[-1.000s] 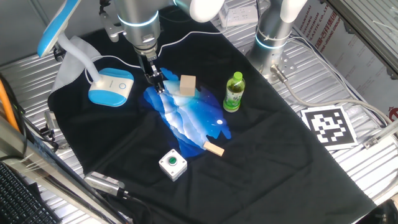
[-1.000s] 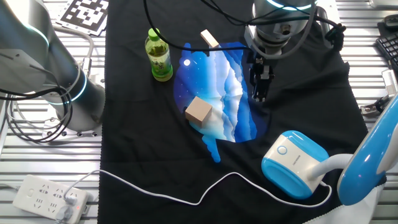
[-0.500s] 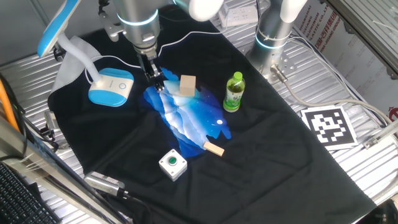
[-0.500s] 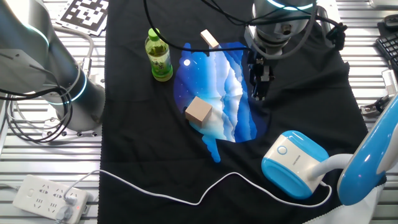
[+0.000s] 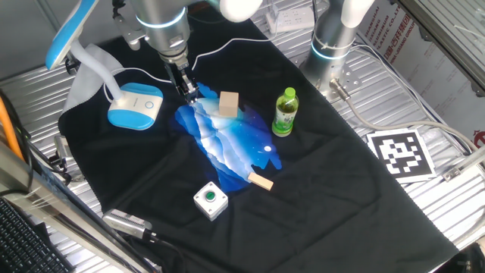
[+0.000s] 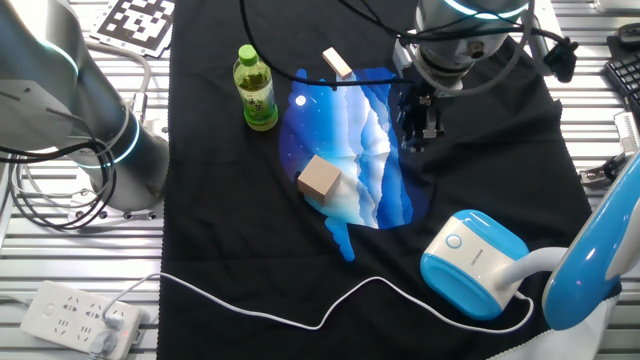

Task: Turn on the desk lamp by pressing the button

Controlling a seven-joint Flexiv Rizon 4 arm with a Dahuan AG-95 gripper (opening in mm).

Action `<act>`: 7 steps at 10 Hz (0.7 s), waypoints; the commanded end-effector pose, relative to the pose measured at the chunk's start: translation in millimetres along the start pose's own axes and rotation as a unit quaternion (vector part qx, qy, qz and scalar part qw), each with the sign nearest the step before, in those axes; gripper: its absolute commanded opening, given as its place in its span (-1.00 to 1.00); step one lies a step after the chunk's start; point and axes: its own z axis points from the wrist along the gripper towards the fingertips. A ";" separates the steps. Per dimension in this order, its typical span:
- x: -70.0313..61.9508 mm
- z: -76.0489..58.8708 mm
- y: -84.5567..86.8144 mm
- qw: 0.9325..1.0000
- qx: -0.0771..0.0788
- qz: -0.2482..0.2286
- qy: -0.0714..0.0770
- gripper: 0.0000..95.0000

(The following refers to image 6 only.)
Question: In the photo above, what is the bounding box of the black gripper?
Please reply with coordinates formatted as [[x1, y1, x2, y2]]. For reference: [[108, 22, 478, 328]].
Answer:
[[397, 74, 447, 154]]

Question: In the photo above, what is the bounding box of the blue and white desk lamp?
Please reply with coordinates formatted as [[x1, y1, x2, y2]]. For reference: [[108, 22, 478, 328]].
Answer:
[[419, 149, 640, 332]]

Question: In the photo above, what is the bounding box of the flat wooden block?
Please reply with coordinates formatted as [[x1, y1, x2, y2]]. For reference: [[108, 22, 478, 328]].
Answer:
[[321, 46, 354, 80]]

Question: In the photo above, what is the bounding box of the wooden cube block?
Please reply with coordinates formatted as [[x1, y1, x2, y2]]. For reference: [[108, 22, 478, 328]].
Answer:
[[297, 154, 343, 207]]

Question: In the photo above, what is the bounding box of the green tea bottle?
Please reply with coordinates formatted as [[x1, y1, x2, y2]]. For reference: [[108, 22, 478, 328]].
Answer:
[[232, 43, 279, 132]]

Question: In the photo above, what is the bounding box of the metal table clamp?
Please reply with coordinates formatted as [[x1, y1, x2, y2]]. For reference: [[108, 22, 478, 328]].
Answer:
[[579, 154, 627, 189]]

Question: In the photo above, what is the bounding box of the black keyboard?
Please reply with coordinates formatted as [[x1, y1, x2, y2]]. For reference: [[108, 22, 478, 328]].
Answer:
[[603, 52, 640, 119]]

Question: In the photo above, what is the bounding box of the black cloth with blue print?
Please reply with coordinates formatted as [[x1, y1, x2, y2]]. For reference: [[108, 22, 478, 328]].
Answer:
[[155, 0, 594, 360]]

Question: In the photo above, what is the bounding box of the black computer mouse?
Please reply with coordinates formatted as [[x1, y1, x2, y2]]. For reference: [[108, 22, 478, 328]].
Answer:
[[615, 22, 640, 49]]

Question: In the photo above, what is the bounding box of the light grey cloth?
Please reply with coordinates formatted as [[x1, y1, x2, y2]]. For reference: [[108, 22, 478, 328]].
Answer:
[[489, 294, 622, 360]]

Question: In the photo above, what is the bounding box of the black white fiducial marker board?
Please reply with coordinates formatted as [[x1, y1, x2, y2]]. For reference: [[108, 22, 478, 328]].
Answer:
[[89, 0, 176, 59]]

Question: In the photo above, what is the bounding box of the white power plug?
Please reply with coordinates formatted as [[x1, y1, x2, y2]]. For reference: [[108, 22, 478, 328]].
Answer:
[[91, 331, 120, 357]]

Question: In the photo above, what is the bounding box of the white power strip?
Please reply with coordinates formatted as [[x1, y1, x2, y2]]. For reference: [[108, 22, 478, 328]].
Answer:
[[0, 279, 146, 360]]

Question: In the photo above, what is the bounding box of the silver finned camera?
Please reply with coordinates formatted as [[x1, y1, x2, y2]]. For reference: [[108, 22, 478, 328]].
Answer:
[[613, 110, 640, 156]]

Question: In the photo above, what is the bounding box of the white lamp power cable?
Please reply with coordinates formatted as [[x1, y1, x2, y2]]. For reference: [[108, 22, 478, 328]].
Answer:
[[102, 272, 535, 335]]

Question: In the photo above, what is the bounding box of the thick grey robot cable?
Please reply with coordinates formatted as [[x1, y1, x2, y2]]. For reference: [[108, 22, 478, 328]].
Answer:
[[84, 42, 152, 124]]

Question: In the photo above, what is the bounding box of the black cable bundle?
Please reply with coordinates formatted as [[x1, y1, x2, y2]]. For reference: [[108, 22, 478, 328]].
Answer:
[[0, 139, 119, 232]]

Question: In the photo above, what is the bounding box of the thin white cable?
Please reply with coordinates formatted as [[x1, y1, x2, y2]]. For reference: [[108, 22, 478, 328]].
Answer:
[[8, 157, 104, 214]]

